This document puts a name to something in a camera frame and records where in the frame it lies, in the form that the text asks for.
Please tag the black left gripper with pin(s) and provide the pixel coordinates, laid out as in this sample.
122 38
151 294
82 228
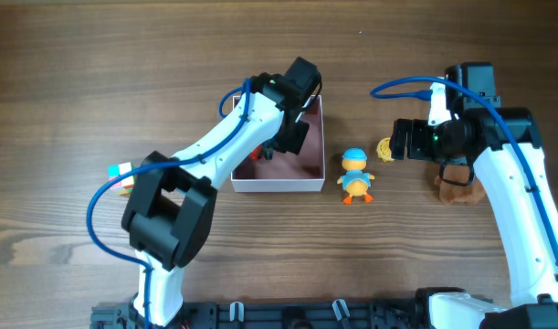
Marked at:
300 133

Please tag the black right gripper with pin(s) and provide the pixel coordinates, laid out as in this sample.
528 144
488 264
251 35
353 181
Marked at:
413 140

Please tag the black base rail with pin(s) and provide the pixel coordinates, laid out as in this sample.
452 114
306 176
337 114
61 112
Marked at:
381 314

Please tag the white cardboard box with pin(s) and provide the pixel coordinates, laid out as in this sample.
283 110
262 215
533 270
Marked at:
303 172

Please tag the red toy truck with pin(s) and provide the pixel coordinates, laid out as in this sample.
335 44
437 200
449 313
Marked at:
256 153

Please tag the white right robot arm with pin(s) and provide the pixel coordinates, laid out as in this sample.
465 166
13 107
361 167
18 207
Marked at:
502 148

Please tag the yellow round plastic wheel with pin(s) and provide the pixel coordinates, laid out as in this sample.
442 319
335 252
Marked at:
383 150

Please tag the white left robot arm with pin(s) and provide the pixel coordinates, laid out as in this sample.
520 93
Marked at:
169 214

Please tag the yellow duck toy blue hat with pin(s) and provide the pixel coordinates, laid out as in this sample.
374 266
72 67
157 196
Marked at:
355 182

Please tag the brown plush capybara with orange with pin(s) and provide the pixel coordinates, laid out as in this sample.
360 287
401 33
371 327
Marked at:
450 194

